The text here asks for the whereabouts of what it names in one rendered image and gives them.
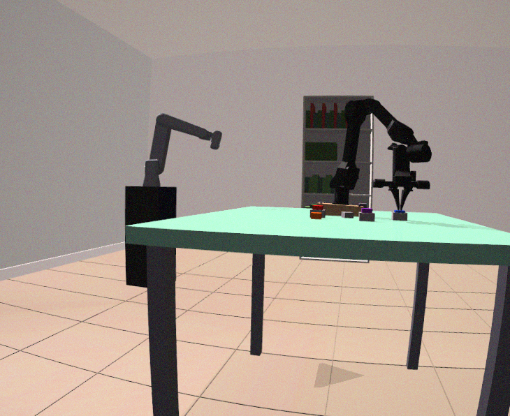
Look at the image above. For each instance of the purple button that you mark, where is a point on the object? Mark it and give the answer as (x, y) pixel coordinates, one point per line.
(366, 215)

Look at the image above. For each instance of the red button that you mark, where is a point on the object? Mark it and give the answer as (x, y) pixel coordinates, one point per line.
(318, 209)

